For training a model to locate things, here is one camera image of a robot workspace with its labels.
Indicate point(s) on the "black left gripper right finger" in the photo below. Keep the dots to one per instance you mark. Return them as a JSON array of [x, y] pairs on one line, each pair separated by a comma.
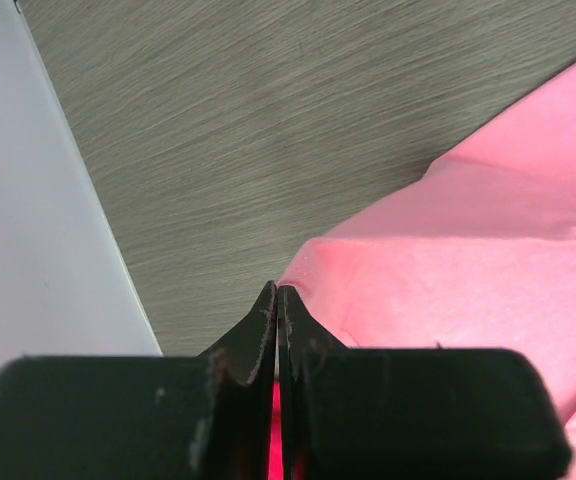
[[412, 413]]

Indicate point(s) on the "light pink t shirt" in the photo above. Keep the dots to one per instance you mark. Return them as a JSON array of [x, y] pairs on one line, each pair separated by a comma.
[[480, 252]]

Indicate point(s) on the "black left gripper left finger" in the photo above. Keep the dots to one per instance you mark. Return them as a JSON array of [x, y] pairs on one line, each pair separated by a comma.
[[93, 417]]

